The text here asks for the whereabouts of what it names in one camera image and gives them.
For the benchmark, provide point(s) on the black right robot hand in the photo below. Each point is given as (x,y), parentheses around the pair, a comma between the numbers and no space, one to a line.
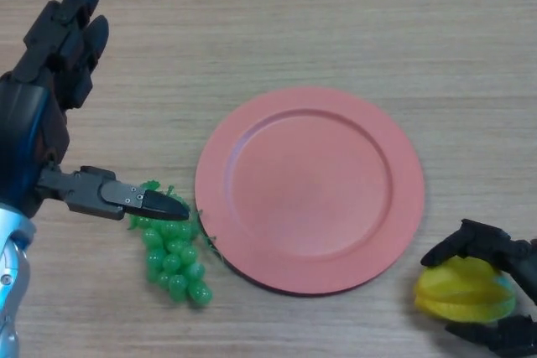
(495,245)

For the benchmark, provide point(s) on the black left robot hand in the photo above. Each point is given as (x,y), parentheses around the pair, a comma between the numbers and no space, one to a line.
(38,102)

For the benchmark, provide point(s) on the yellow starfruit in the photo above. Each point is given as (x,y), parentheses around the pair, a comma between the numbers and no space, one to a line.
(461,291)

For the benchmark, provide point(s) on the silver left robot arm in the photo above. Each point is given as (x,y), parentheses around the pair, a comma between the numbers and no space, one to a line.
(12,274)

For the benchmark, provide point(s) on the green plastic grape bunch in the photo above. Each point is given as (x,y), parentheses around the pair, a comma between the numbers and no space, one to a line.
(172,261)

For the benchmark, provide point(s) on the pink round plate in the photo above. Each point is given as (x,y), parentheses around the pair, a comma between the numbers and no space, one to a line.
(310,190)

